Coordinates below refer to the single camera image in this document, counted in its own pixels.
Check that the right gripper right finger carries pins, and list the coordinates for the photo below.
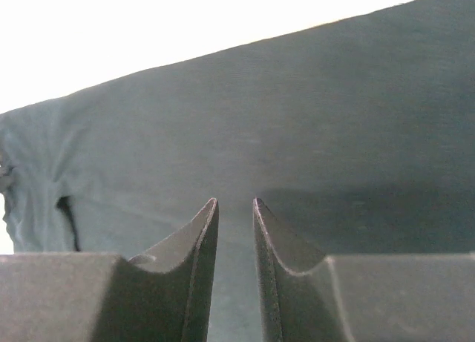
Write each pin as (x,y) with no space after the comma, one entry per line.
(308,295)

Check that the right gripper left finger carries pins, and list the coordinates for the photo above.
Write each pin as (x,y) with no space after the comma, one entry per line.
(162,294)

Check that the black t-shirt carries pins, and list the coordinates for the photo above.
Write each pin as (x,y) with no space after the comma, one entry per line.
(358,133)

